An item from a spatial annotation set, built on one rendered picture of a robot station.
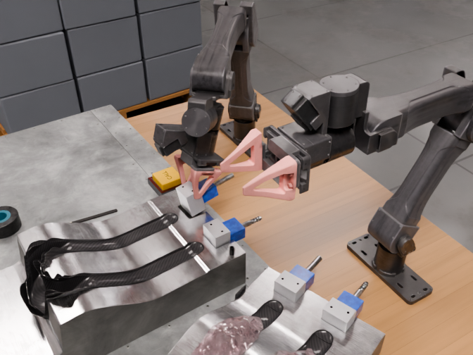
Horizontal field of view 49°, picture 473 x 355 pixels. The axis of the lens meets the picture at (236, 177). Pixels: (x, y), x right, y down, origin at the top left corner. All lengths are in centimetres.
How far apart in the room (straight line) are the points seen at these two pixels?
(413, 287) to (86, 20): 216
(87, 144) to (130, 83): 150
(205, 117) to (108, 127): 71
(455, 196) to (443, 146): 179
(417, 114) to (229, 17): 49
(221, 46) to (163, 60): 201
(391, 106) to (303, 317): 41
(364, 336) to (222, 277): 29
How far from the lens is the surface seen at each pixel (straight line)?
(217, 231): 106
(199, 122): 98
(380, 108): 86
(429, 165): 104
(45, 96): 290
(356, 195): 137
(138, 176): 142
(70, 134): 164
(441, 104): 94
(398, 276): 117
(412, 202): 105
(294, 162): 71
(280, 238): 122
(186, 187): 113
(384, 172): 287
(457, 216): 269
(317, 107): 73
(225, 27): 115
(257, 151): 78
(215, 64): 105
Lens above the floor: 164
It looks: 37 degrees down
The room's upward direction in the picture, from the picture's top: straight up
